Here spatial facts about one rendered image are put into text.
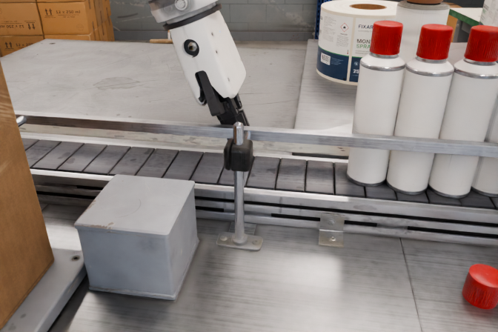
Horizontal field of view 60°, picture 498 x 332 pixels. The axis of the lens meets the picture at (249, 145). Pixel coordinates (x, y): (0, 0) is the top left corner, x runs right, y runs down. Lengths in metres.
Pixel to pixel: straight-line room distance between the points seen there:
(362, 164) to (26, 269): 0.40
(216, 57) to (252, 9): 4.45
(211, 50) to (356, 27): 0.47
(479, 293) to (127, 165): 0.46
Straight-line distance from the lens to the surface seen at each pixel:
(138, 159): 0.65
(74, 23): 3.77
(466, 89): 0.54
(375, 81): 0.52
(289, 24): 4.98
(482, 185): 0.61
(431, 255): 0.58
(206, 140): 0.63
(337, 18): 0.93
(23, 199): 0.47
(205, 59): 0.50
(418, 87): 0.52
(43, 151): 0.72
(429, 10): 0.78
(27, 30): 3.91
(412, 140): 0.53
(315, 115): 0.78
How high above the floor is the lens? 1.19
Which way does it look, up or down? 27 degrees down
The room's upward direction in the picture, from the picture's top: straight up
